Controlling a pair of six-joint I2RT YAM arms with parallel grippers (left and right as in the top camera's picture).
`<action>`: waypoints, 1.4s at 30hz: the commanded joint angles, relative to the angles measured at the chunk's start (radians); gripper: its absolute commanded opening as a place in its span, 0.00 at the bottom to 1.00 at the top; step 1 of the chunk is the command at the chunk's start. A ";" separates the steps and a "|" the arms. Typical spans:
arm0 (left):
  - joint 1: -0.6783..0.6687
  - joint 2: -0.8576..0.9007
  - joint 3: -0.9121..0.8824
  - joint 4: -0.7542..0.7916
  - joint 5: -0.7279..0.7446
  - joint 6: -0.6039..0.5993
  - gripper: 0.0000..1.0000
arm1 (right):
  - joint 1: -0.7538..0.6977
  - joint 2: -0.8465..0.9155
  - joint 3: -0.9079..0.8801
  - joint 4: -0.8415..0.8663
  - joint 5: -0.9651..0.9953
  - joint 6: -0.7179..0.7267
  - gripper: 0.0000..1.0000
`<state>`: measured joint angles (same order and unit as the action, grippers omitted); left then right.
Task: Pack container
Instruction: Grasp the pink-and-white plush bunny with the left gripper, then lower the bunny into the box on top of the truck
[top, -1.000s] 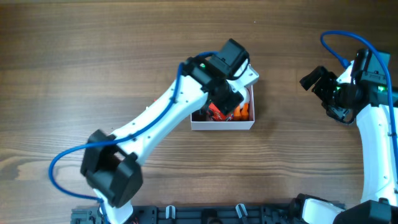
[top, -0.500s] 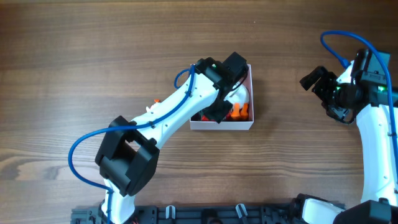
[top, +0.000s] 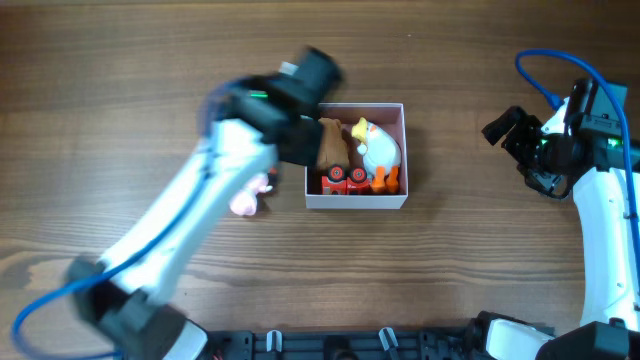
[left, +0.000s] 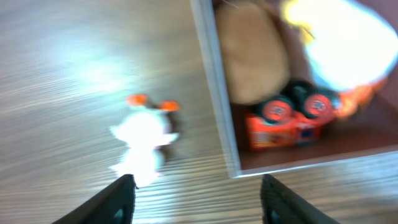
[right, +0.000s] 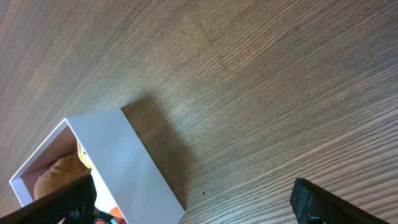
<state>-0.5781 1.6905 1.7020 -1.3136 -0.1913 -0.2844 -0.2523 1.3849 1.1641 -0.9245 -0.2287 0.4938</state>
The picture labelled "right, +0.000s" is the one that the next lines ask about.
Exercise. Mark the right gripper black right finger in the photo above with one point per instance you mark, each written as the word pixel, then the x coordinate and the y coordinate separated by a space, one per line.
pixel 313 204

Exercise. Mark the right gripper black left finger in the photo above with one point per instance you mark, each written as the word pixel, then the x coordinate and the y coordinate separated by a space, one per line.
pixel 73 203

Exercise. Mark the brown plush bear toy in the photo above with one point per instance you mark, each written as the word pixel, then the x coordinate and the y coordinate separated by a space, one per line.
pixel 61 173

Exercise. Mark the white plush duck toy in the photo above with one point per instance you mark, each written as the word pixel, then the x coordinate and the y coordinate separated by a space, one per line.
pixel 104 200

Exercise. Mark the white cardboard box pink interior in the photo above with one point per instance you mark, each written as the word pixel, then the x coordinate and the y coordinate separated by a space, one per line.
pixel 139 189

